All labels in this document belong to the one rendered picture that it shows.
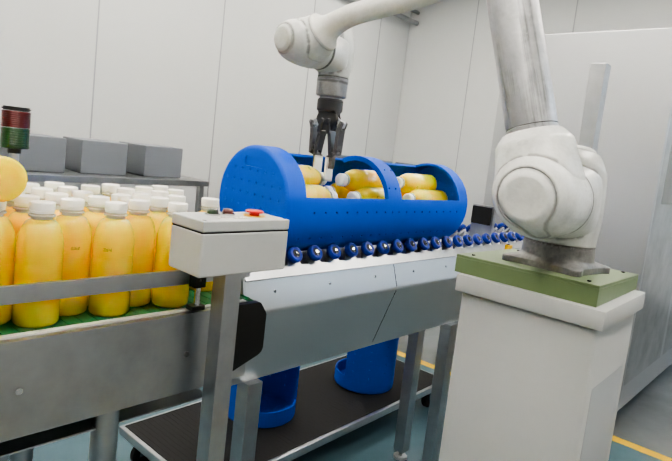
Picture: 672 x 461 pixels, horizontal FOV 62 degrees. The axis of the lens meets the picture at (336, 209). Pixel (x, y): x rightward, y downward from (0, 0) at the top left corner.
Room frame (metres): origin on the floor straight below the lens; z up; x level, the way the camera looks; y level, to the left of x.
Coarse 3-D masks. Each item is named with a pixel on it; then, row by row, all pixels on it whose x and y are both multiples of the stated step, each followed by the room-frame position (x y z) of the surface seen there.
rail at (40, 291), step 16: (160, 272) 1.03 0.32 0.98; (176, 272) 1.05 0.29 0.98; (0, 288) 0.83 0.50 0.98; (16, 288) 0.84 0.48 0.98; (32, 288) 0.86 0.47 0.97; (48, 288) 0.88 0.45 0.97; (64, 288) 0.90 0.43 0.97; (80, 288) 0.92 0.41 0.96; (96, 288) 0.94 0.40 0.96; (112, 288) 0.96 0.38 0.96; (128, 288) 0.98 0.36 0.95; (144, 288) 1.01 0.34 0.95; (0, 304) 0.83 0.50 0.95
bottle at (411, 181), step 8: (400, 176) 1.92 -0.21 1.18; (408, 176) 1.91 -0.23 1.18; (416, 176) 1.94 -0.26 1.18; (424, 176) 1.98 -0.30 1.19; (432, 176) 2.02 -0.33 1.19; (408, 184) 1.90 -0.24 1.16; (416, 184) 1.92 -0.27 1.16; (424, 184) 1.96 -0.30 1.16; (432, 184) 1.99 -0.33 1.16; (408, 192) 1.93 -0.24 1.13
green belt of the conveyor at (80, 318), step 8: (192, 296) 1.16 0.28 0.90; (200, 296) 1.17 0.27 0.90; (208, 296) 1.18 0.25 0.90; (240, 296) 1.20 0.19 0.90; (152, 304) 1.08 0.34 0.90; (88, 312) 0.99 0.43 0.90; (128, 312) 1.01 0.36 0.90; (136, 312) 1.02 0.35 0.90; (144, 312) 1.02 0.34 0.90; (152, 312) 1.03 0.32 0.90; (64, 320) 0.93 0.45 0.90; (72, 320) 0.94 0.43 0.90; (80, 320) 0.94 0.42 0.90; (88, 320) 0.95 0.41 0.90; (96, 320) 0.95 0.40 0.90; (0, 328) 0.86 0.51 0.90; (8, 328) 0.87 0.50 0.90; (16, 328) 0.87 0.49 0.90; (24, 328) 0.88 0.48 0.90; (32, 328) 0.88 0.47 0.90; (40, 328) 0.88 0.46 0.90
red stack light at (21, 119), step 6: (6, 114) 1.32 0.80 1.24; (12, 114) 1.32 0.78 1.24; (18, 114) 1.32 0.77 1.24; (24, 114) 1.33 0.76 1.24; (30, 114) 1.35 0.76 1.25; (0, 120) 1.33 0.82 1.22; (6, 120) 1.32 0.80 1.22; (12, 120) 1.32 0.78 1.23; (18, 120) 1.32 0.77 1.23; (24, 120) 1.33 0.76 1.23; (30, 120) 1.36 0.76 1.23; (6, 126) 1.32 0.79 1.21; (12, 126) 1.32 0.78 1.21; (18, 126) 1.32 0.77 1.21; (24, 126) 1.33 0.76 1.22
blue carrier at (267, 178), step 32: (256, 160) 1.44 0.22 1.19; (288, 160) 1.41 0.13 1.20; (352, 160) 1.75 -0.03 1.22; (224, 192) 1.51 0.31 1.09; (256, 192) 1.42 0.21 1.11; (288, 192) 1.35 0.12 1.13; (384, 192) 1.66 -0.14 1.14; (448, 192) 2.03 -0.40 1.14; (320, 224) 1.44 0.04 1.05; (352, 224) 1.54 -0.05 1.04; (384, 224) 1.65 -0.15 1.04; (416, 224) 1.78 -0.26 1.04; (448, 224) 1.93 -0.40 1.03
